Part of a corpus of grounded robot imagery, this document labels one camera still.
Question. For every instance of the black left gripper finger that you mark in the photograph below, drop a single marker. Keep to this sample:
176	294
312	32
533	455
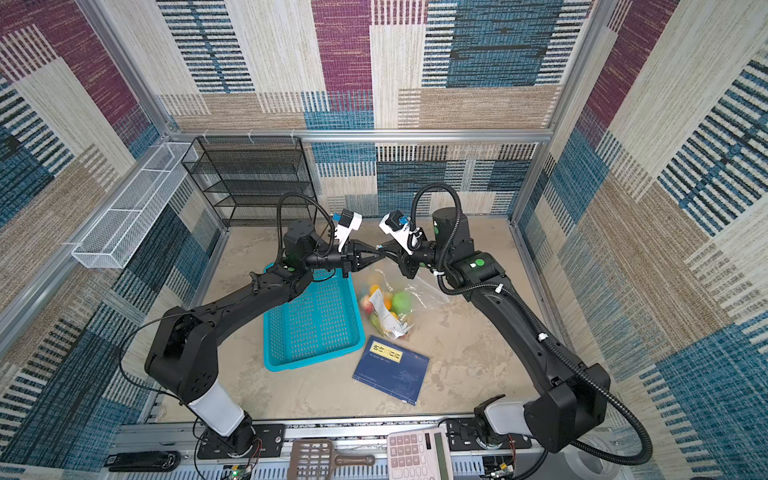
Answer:
360	248
363	260

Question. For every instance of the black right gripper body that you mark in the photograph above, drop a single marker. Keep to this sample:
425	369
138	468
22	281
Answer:
429	254

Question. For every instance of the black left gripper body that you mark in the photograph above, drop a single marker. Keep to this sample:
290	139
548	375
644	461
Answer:
342	262

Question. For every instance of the clear zip top bag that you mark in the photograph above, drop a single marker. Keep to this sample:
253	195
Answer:
427	300

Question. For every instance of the green apple toy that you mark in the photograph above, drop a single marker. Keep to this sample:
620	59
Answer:
402	303

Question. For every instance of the teal plastic basket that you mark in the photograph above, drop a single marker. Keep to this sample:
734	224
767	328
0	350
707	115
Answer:
321	324

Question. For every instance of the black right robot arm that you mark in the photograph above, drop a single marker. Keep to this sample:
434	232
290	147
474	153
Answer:
573	397

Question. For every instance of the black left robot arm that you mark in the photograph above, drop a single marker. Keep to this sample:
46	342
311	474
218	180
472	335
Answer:
183	357

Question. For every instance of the blue booklet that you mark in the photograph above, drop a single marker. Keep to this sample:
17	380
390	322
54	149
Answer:
392	369

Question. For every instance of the pink calculator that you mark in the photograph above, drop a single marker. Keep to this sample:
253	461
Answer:
419	455

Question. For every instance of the brown slotted spatula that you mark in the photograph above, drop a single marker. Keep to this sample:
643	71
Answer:
318	459

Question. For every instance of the black stapler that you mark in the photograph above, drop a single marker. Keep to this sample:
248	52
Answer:
145	461

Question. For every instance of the clear tape roll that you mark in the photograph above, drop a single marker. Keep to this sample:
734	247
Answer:
586	466

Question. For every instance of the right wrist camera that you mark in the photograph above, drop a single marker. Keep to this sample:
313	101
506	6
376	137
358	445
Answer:
403	230

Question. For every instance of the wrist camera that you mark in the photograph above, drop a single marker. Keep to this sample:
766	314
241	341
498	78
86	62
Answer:
403	230
346	223

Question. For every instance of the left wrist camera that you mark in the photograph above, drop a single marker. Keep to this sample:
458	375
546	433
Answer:
346	223

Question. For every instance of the black wire shelf rack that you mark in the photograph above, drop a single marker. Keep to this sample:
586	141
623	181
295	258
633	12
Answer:
243	178

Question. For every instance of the white wire mesh tray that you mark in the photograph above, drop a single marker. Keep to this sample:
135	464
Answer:
117	234

